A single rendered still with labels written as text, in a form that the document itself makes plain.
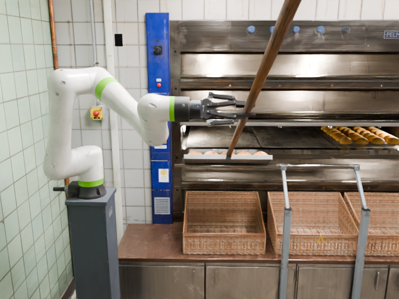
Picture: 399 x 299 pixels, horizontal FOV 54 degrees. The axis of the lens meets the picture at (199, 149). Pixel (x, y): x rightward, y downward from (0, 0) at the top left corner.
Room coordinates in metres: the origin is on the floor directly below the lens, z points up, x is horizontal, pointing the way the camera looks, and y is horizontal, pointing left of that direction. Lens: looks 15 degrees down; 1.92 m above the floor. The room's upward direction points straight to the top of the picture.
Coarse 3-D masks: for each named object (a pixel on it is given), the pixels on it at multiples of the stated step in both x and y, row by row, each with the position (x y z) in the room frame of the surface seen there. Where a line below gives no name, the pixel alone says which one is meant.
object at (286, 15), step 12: (288, 0) 0.76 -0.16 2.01; (300, 0) 0.76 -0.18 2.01; (288, 12) 0.79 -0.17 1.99; (276, 24) 0.86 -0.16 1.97; (288, 24) 0.83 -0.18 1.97; (276, 36) 0.88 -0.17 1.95; (276, 48) 0.93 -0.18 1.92; (264, 60) 1.00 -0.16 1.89; (264, 72) 1.06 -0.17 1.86; (252, 84) 1.20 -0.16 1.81; (252, 96) 1.25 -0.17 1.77; (252, 108) 1.38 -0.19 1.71; (240, 120) 1.53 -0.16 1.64; (240, 132) 1.70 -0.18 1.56
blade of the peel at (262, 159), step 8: (184, 160) 2.39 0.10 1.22; (192, 160) 2.38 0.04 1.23; (200, 160) 2.38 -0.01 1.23; (208, 160) 2.38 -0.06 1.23; (216, 160) 2.38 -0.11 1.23; (224, 160) 2.37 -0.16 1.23; (232, 160) 2.37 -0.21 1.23; (240, 160) 2.37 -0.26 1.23; (248, 160) 2.36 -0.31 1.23; (256, 160) 2.36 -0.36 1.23; (264, 160) 2.36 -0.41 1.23
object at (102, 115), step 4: (92, 108) 2.79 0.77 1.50; (96, 108) 2.79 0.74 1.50; (100, 108) 2.79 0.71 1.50; (104, 108) 2.83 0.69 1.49; (92, 112) 2.79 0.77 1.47; (100, 112) 2.79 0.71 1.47; (104, 112) 2.82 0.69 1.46; (92, 116) 2.79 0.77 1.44; (96, 116) 2.79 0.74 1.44; (100, 116) 2.79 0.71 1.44; (104, 116) 2.82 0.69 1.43
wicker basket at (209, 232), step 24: (192, 192) 2.81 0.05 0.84; (216, 192) 2.81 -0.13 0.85; (240, 192) 2.80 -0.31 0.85; (192, 216) 2.76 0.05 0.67; (216, 216) 2.76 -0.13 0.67; (240, 216) 2.76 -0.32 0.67; (192, 240) 2.35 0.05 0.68; (216, 240) 2.35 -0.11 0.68; (240, 240) 2.35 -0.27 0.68; (264, 240) 2.34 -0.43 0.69
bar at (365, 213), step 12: (348, 168) 2.46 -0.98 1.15; (360, 180) 2.39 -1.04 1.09; (360, 192) 2.33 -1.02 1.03; (288, 204) 2.28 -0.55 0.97; (288, 216) 2.23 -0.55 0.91; (360, 216) 2.26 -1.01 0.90; (288, 228) 2.23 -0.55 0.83; (360, 228) 2.24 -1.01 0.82; (288, 240) 2.23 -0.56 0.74; (360, 240) 2.22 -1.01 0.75; (288, 252) 2.23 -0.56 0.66; (360, 252) 2.22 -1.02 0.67; (288, 264) 2.23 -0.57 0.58; (360, 264) 2.22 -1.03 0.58; (360, 276) 2.22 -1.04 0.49; (360, 288) 2.22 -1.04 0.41
